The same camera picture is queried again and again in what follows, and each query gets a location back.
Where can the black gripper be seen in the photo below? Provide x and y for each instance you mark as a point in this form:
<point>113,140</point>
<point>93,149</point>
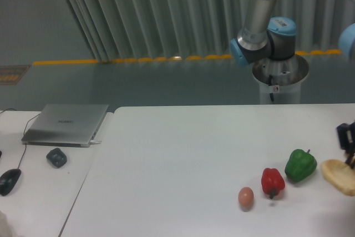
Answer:
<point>343,137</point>

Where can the triangular bread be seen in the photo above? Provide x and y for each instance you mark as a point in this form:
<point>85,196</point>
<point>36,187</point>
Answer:
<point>340,175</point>

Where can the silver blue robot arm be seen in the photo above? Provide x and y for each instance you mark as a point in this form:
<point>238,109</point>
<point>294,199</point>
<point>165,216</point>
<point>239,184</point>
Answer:
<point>268,44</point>

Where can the green bell pepper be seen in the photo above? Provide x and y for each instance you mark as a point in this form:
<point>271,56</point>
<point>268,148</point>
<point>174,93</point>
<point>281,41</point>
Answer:
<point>300,165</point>

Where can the red bell pepper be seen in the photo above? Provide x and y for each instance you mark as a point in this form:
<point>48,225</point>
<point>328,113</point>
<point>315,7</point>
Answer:
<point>272,182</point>

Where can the brown egg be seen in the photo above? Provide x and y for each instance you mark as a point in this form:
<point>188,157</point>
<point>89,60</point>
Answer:
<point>246,197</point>

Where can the white usb dongle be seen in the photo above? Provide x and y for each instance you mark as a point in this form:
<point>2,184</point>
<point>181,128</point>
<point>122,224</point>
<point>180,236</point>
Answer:
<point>95,142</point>

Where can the grey pleated curtain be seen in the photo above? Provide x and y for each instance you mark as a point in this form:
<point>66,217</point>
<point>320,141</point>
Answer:
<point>122,29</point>

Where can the small black case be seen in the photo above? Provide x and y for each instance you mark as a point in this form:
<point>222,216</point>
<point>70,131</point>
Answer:
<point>57,158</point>

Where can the silver closed laptop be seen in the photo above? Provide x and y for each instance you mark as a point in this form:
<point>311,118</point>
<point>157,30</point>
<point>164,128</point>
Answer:
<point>66,125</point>

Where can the black computer mouse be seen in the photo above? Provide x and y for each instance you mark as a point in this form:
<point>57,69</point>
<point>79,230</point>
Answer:
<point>9,180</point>

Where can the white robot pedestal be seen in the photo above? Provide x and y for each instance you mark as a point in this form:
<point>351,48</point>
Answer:
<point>280,82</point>

